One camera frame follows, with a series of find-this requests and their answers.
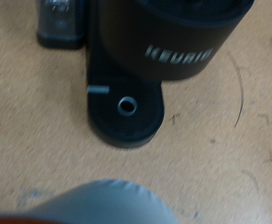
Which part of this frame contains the black Keurig coffee machine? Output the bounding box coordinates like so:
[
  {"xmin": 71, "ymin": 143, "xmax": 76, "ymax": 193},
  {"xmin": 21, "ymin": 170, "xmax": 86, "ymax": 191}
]
[{"xmin": 36, "ymin": 0, "xmax": 256, "ymax": 149}]

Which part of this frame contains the white coffee pod orange rim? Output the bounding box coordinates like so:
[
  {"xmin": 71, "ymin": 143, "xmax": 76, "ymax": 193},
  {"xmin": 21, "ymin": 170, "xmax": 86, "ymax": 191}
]
[{"xmin": 0, "ymin": 178, "xmax": 180, "ymax": 224}]

